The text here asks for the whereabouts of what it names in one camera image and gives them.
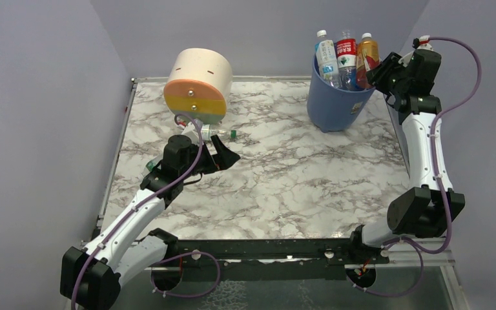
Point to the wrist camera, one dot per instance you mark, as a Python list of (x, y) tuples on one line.
[(191, 132), (419, 43)]

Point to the green cap clear bottle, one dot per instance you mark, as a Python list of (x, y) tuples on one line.
[(208, 131)]

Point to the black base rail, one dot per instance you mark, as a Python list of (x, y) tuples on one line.
[(256, 252)]

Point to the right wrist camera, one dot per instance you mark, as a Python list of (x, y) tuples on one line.
[(419, 43)]

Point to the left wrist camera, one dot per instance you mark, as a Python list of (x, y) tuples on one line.
[(191, 132)]

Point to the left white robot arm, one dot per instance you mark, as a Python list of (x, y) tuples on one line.
[(92, 276)]

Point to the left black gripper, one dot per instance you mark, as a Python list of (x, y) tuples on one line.
[(213, 155)]

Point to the green label tea bottle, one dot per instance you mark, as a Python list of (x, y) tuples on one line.
[(151, 164)]

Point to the red label clear bottle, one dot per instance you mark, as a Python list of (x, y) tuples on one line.
[(346, 54)]

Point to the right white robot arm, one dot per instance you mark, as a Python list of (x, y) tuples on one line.
[(428, 208)]

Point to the red yellow label juice bottle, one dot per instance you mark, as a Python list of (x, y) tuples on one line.
[(367, 58)]

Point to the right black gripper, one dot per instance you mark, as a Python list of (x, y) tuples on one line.
[(391, 73)]

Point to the beige round drum box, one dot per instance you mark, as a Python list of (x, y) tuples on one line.
[(199, 85)]

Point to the white blue label tea bottle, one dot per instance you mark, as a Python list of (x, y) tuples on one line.
[(326, 59)]

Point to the blue plastic bin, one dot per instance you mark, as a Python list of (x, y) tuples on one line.
[(333, 109)]

